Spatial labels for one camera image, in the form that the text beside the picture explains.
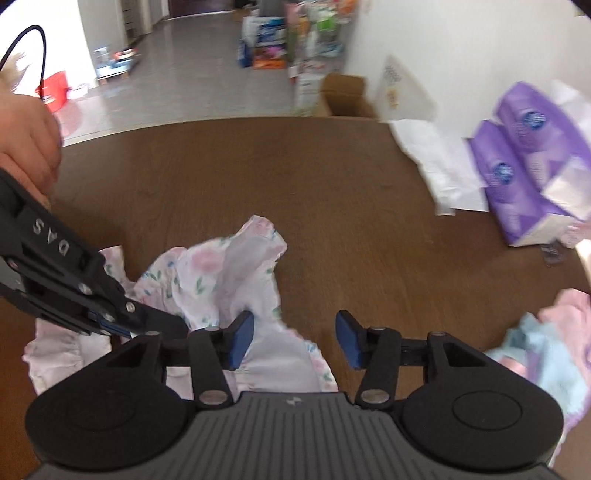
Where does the brown cardboard box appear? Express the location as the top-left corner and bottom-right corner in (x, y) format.
(314, 73), (378, 119)

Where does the purple tissue pack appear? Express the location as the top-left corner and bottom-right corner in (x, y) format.
(496, 82), (590, 220)
(468, 120), (575, 247)

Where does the person's left hand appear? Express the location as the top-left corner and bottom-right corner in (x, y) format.
(0, 79), (63, 209)

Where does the red plastic bucket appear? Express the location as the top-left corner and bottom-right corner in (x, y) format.
(35, 71), (70, 113)

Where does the pink floral child's dress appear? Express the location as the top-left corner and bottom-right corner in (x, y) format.
(22, 215), (339, 399)

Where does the pastel purple blue garment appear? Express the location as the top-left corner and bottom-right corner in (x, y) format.
(486, 289), (591, 446)

